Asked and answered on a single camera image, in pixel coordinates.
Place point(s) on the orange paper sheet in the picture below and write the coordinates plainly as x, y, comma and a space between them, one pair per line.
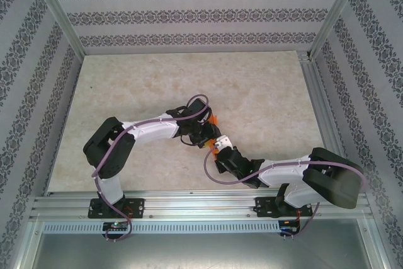
214, 120

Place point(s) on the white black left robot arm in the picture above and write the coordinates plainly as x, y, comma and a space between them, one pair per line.
151, 130

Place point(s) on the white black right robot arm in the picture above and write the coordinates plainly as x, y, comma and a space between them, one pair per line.
283, 171

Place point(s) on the grey metal sheet panel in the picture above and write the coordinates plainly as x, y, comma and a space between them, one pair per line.
201, 253

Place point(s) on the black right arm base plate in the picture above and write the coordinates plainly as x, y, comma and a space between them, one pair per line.
264, 207

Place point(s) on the long aluminium mounting rail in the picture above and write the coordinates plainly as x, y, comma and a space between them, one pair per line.
195, 203

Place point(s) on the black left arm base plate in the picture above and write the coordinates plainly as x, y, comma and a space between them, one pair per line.
137, 207

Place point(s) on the aluminium side rail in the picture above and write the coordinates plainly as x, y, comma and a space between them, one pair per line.
324, 117

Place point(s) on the aluminium frame post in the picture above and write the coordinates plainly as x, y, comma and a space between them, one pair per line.
337, 7
60, 14

